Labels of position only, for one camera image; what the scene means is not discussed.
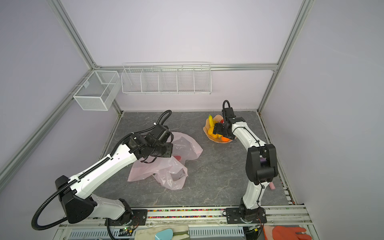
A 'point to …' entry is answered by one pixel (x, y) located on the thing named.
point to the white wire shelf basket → (167, 78)
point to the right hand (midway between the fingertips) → (220, 131)
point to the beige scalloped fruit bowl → (216, 119)
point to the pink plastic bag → (169, 172)
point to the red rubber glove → (288, 233)
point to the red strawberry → (222, 121)
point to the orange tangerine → (225, 139)
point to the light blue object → (164, 234)
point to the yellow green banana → (211, 121)
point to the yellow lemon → (210, 132)
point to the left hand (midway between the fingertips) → (170, 152)
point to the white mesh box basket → (99, 90)
